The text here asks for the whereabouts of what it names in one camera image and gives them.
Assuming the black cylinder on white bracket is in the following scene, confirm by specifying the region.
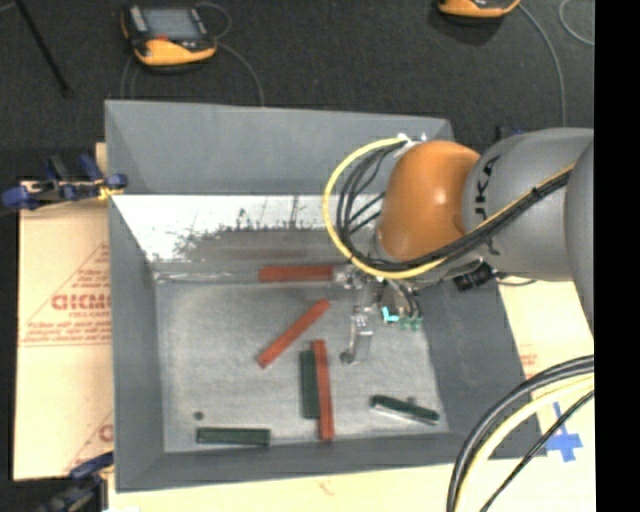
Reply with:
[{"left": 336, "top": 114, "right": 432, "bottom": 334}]
[{"left": 452, "top": 264, "right": 495, "bottom": 294}]

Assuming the brown cardboard board red print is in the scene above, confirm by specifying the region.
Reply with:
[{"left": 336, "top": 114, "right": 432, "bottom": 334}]
[{"left": 12, "top": 142, "right": 116, "bottom": 482}]

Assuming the dark green flat block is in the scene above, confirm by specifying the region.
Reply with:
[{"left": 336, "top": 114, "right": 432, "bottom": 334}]
[
  {"left": 369, "top": 394, "right": 442, "bottom": 427},
  {"left": 298, "top": 349, "right": 322, "bottom": 420},
  {"left": 195, "top": 426, "right": 273, "bottom": 448}
]

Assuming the red-brown flat block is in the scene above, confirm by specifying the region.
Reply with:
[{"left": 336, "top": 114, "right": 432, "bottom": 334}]
[
  {"left": 310, "top": 338, "right": 336, "bottom": 443},
  {"left": 256, "top": 298, "right": 332, "bottom": 370},
  {"left": 258, "top": 265, "right": 336, "bottom": 284}
]

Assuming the grey metal bin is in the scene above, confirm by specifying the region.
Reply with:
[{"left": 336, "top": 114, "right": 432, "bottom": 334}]
[{"left": 103, "top": 99, "right": 546, "bottom": 492}]

